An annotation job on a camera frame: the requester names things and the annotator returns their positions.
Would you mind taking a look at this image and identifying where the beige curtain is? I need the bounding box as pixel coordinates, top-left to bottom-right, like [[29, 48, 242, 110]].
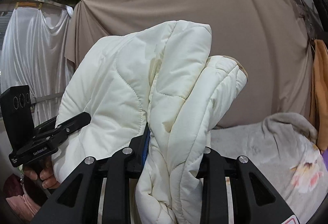
[[65, 0, 312, 127]]

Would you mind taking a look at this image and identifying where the silver satin curtain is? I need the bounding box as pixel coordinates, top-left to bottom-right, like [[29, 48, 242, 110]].
[[1, 7, 73, 125]]

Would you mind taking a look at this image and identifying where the pink sleeve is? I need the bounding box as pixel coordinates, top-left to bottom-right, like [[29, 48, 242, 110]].
[[6, 194, 41, 222]]

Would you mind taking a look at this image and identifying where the orange hanging cloth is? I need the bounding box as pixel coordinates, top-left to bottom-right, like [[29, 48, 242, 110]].
[[310, 40, 328, 151]]

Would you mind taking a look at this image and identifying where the person's left hand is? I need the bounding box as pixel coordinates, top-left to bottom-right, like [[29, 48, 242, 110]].
[[23, 156, 60, 189]]

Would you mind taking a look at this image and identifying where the grey floral bed blanket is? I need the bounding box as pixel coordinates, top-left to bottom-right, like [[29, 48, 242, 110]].
[[211, 113, 327, 223]]

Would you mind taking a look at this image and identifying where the cream quilted jacket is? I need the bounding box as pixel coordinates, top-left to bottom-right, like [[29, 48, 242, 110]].
[[52, 20, 247, 223]]

